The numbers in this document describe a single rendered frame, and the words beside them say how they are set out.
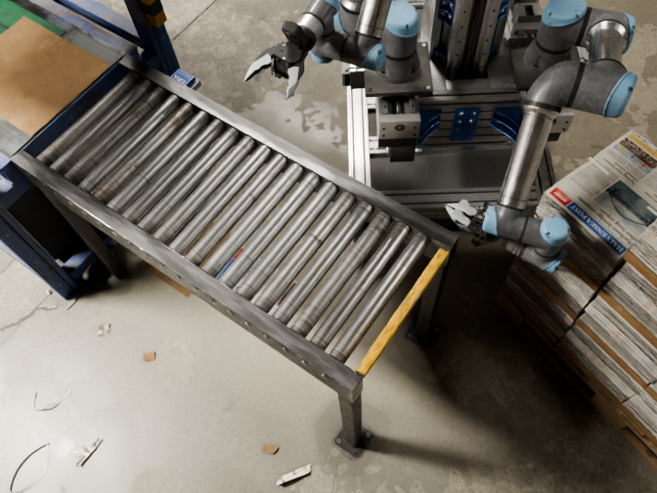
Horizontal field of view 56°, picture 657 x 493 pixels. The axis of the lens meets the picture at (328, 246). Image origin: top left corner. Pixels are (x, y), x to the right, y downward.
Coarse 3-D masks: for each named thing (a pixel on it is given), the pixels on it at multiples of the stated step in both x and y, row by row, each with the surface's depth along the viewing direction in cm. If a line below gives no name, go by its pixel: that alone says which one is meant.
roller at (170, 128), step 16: (176, 112) 204; (192, 112) 206; (160, 128) 202; (176, 128) 203; (144, 144) 199; (160, 144) 201; (128, 160) 196; (144, 160) 198; (112, 176) 194; (128, 176) 195; (96, 192) 191; (112, 192) 193
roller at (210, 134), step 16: (208, 128) 200; (224, 128) 203; (192, 144) 198; (208, 144) 200; (176, 160) 195; (192, 160) 197; (160, 176) 193; (176, 176) 194; (144, 192) 190; (160, 192) 191; (128, 208) 188; (144, 208) 189
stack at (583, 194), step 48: (624, 144) 186; (576, 192) 179; (624, 192) 178; (576, 240) 180; (624, 240) 171; (528, 288) 222; (576, 288) 194; (624, 288) 175; (528, 336) 243; (576, 336) 213; (624, 336) 187; (576, 384) 233; (624, 384) 205; (624, 432) 223
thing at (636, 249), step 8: (656, 224) 149; (648, 232) 154; (656, 232) 151; (640, 240) 158; (648, 240) 156; (656, 240) 154; (632, 248) 162; (640, 248) 160; (648, 248) 157; (656, 248) 155; (640, 256) 161; (648, 256) 159; (656, 256) 157; (648, 264) 160; (656, 264) 158; (656, 272) 159
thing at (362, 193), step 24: (144, 72) 214; (168, 96) 213; (192, 96) 207; (240, 120) 201; (264, 144) 196; (288, 144) 196; (312, 168) 191; (360, 192) 186; (408, 216) 181; (408, 240) 187; (432, 240) 178; (456, 240) 176
